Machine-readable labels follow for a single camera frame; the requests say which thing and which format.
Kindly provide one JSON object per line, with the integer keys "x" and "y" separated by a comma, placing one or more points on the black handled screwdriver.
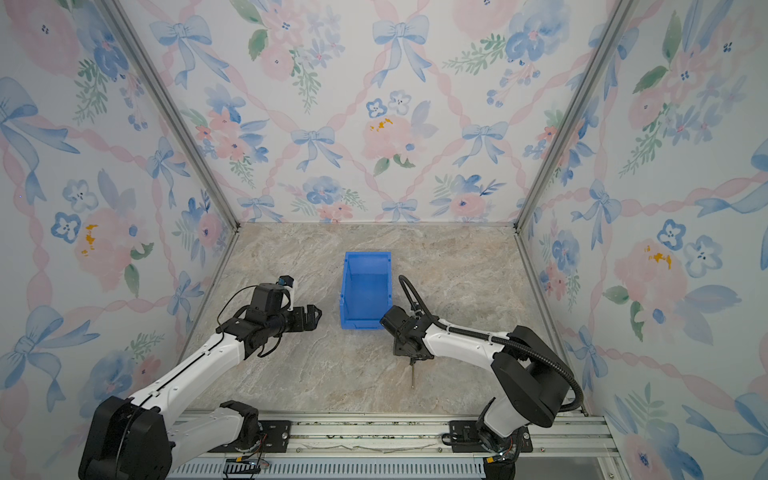
{"x": 412, "y": 373}

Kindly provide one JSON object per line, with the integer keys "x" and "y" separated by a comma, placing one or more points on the aluminium corner post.
{"x": 128, "y": 38}
{"x": 614, "y": 28}

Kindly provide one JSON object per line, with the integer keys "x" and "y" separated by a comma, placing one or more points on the right aluminium corner post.
{"x": 614, "y": 28}

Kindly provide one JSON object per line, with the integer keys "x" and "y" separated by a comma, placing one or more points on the left aluminium corner post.
{"x": 128, "y": 38}

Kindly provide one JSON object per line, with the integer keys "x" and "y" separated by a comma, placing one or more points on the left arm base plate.
{"x": 270, "y": 436}

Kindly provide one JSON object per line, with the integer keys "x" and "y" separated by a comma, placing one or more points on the aluminium rail frame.
{"x": 387, "y": 446}

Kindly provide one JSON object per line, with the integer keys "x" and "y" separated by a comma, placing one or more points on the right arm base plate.
{"x": 466, "y": 436}

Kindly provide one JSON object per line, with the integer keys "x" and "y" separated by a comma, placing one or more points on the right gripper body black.
{"x": 399, "y": 349}

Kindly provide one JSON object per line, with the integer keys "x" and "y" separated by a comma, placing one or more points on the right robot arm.
{"x": 537, "y": 384}

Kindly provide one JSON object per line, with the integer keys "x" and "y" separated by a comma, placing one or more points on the blue plastic bin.
{"x": 366, "y": 291}

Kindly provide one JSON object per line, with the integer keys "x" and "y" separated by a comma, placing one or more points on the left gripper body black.
{"x": 294, "y": 320}

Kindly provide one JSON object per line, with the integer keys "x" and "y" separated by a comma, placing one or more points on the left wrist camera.
{"x": 287, "y": 283}

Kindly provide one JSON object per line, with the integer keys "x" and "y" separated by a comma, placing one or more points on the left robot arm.
{"x": 140, "y": 437}

